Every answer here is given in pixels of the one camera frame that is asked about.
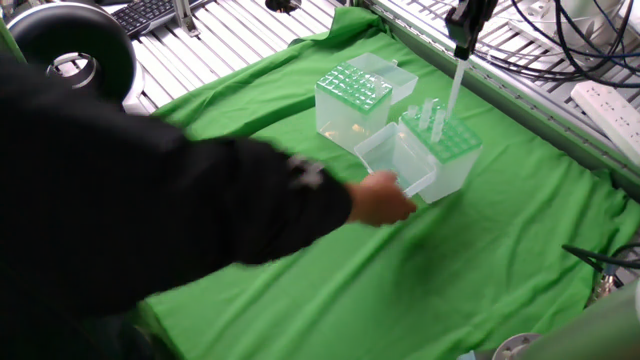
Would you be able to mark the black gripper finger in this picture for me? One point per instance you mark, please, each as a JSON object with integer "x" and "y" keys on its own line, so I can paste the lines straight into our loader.
{"x": 460, "y": 30}
{"x": 484, "y": 15}

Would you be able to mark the translucent tip box holding tips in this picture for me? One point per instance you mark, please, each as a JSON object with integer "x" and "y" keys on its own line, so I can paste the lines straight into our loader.
{"x": 450, "y": 175}

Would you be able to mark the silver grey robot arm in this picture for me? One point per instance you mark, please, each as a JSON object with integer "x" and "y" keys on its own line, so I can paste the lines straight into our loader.
{"x": 600, "y": 330}

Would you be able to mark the translucent tip box nearly empty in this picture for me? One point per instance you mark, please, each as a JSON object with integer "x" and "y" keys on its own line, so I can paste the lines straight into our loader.
{"x": 345, "y": 120}

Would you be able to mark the person's right hand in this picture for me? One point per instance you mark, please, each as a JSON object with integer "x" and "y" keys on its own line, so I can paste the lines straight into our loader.
{"x": 380, "y": 200}

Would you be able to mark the white power strip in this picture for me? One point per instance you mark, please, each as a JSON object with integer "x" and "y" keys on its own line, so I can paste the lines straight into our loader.
{"x": 607, "y": 115}

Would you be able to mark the black knob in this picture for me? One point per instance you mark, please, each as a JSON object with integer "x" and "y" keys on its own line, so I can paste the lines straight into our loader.
{"x": 282, "y": 5}

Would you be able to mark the green cloth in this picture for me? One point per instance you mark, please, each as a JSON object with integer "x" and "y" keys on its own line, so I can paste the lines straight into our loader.
{"x": 400, "y": 280}

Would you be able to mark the black keyboard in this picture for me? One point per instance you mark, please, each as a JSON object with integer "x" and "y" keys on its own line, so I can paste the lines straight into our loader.
{"x": 145, "y": 12}

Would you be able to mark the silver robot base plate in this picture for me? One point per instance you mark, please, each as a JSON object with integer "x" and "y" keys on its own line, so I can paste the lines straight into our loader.
{"x": 575, "y": 20}

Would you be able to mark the aluminium bracket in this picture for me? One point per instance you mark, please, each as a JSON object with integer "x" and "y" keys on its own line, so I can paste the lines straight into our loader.
{"x": 184, "y": 17}

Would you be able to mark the green frame post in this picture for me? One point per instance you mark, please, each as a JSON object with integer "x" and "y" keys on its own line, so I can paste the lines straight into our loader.
{"x": 7, "y": 47}

